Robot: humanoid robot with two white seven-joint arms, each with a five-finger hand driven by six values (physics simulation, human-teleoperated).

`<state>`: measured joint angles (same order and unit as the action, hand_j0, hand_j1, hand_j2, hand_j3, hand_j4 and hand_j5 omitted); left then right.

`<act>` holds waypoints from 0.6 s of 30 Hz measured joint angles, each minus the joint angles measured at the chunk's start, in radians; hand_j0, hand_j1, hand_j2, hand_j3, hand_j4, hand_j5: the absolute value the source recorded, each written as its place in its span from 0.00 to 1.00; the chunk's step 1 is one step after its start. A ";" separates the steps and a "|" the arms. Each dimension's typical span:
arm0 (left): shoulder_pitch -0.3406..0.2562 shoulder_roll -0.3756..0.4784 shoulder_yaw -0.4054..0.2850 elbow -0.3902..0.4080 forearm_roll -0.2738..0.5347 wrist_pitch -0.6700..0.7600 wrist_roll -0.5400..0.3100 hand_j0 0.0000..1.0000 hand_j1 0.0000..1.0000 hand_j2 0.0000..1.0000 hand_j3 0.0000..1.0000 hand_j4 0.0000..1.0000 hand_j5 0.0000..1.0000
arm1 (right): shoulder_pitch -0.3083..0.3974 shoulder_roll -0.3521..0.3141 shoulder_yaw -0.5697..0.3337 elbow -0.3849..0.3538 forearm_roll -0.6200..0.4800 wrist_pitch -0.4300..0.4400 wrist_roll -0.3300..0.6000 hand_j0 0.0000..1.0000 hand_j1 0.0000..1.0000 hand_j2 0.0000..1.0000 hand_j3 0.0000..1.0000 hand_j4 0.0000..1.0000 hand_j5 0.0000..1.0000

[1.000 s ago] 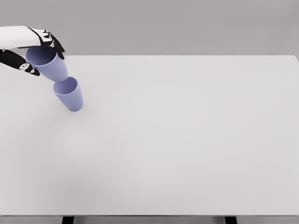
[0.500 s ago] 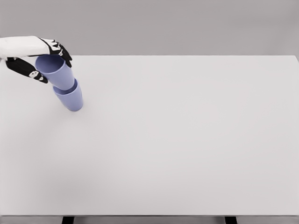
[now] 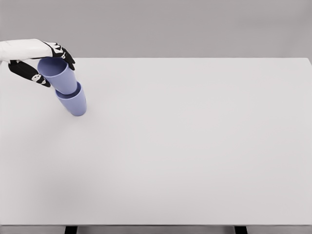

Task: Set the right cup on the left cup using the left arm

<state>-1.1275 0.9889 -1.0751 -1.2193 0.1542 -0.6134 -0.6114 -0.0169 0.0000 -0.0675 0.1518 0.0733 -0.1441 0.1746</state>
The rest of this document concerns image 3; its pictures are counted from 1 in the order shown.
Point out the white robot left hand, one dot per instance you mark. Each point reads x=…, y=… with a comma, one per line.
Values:
x=31, y=48

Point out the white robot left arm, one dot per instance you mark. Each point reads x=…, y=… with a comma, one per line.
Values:
x=3, y=51

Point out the blue plastic cup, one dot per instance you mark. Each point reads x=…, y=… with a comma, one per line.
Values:
x=62, y=79
x=76, y=104

